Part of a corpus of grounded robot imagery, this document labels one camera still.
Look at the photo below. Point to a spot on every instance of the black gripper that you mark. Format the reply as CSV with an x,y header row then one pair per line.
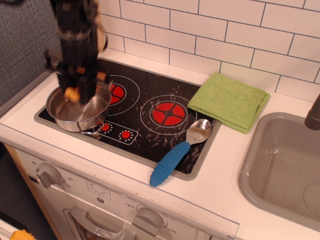
x,y
73,54

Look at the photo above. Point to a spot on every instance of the orange toy chicken drumstick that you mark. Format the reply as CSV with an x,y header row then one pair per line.
x,y
102,79

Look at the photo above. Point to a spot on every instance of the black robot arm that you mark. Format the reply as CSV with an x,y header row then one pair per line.
x,y
81,34

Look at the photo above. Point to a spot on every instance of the green cloth napkin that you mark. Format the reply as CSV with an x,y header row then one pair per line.
x,y
231,102

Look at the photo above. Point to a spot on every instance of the small steel pot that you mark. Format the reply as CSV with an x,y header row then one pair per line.
x,y
77,117

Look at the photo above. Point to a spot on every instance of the red left stove knob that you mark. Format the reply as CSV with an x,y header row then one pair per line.
x,y
106,127

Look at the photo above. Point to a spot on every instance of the red stove knob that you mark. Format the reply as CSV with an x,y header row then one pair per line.
x,y
125,135
106,127

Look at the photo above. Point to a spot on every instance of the red right stove knob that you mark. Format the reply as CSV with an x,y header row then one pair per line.
x,y
125,135

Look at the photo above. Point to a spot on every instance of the black toy stovetop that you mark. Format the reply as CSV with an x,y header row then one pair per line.
x,y
153,108

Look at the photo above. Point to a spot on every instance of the grey timer knob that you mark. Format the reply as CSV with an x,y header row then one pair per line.
x,y
48,175

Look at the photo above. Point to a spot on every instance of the grey oven knob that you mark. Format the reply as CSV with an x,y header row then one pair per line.
x,y
148,221

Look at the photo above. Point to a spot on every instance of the orange object at corner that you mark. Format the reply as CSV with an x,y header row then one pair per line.
x,y
21,235

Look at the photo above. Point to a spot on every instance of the toy oven door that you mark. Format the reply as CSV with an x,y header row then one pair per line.
x,y
95,224

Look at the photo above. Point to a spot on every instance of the grey toy sink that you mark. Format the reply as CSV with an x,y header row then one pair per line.
x,y
281,170

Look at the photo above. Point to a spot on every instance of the grey faucet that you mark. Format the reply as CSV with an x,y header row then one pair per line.
x,y
312,120

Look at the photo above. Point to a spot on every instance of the wooden side post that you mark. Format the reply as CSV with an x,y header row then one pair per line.
x,y
101,38

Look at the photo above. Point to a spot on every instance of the blue handled metal spoon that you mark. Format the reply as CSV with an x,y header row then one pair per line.
x,y
197,133

